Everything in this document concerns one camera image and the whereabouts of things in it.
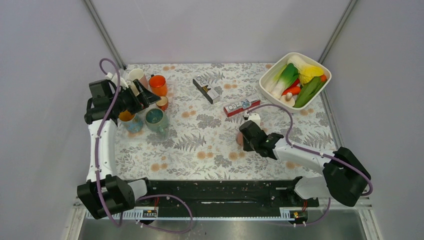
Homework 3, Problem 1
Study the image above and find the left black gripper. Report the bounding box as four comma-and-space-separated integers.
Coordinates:
110, 79, 161, 115

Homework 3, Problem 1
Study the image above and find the brown pink dotted mug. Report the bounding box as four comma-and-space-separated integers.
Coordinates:
236, 131, 244, 147

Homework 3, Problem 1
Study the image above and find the small orange cup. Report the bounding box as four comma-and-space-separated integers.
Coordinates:
155, 96, 169, 111

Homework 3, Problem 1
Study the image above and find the orange enamel mug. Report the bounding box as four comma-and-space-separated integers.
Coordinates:
148, 74, 168, 97

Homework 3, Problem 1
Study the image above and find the green ceramic mug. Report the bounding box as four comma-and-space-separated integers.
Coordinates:
144, 108, 169, 134

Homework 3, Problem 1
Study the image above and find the blue tape roll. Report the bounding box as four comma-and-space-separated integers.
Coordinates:
118, 110, 144, 134

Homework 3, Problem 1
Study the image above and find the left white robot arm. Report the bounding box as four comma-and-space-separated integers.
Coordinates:
77, 79, 160, 220

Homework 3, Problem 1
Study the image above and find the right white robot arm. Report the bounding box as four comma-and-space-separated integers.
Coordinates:
239, 120, 371, 207

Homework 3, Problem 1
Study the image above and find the red and white box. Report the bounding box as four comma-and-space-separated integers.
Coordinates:
223, 94, 261, 117

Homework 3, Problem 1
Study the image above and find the mushroom toy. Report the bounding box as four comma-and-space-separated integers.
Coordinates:
279, 92, 296, 107

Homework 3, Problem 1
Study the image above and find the floral tablecloth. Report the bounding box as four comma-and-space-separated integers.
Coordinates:
115, 63, 317, 180

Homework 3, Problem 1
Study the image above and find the black and white box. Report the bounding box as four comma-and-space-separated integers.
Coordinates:
192, 75, 221, 104

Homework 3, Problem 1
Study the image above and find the red carrot toy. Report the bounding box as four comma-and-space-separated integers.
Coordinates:
282, 86, 301, 96

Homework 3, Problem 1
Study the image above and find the white vegetable tray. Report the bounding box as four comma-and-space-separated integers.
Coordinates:
259, 52, 332, 113

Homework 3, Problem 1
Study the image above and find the green leek toy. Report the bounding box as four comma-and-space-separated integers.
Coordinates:
270, 63, 299, 98

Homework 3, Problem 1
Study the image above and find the green cucumber toy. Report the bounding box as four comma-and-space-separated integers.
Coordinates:
294, 76, 327, 108

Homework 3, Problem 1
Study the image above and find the napa cabbage toy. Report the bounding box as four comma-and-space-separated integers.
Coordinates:
287, 54, 308, 70

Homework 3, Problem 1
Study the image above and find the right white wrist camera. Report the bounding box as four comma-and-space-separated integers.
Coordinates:
243, 112, 261, 127

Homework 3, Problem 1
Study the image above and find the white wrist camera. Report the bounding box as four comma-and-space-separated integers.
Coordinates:
105, 72, 129, 90
243, 112, 261, 127

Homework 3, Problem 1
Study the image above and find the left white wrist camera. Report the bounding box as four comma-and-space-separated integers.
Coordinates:
105, 72, 129, 90

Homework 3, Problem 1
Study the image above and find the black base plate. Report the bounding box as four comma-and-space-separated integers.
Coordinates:
90, 178, 354, 220

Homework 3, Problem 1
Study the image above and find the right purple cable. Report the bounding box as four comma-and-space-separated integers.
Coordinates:
245, 103, 374, 227

